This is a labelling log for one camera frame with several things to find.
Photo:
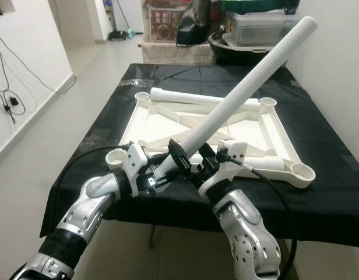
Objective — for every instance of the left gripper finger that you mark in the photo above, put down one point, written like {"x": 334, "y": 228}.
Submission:
{"x": 186, "y": 163}
{"x": 176, "y": 150}

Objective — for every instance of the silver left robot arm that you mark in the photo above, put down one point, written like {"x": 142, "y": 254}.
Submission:
{"x": 98, "y": 189}

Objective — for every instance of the white upturned children table top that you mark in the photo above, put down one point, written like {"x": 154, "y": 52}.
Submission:
{"x": 144, "y": 125}

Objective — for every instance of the beige cloth covered bench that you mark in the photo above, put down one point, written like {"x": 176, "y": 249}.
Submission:
{"x": 173, "y": 53}

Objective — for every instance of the black wok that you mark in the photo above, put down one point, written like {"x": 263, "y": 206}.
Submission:
{"x": 223, "y": 45}

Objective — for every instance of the black tablecloth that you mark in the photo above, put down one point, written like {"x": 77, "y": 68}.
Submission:
{"x": 331, "y": 198}

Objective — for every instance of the black bag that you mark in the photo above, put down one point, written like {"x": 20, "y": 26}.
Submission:
{"x": 197, "y": 26}

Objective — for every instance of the orange lidded storage box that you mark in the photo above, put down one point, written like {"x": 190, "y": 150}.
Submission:
{"x": 165, "y": 23}

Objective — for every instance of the mop head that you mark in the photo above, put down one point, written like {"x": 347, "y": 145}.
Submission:
{"x": 116, "y": 36}

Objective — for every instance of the clear plastic storage box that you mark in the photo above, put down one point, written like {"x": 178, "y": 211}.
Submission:
{"x": 261, "y": 29}

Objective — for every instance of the white appliance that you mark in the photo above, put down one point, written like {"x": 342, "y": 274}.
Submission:
{"x": 133, "y": 13}

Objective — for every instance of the black plug adapter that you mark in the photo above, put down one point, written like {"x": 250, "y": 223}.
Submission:
{"x": 14, "y": 104}

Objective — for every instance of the green round lid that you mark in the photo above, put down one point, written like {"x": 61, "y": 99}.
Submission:
{"x": 255, "y": 6}

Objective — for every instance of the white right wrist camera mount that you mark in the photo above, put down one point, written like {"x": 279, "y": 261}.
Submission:
{"x": 232, "y": 153}

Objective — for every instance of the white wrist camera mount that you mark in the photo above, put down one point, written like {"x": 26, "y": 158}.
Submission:
{"x": 136, "y": 160}
{"x": 232, "y": 153}

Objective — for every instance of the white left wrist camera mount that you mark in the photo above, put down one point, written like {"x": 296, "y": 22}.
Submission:
{"x": 136, "y": 160}

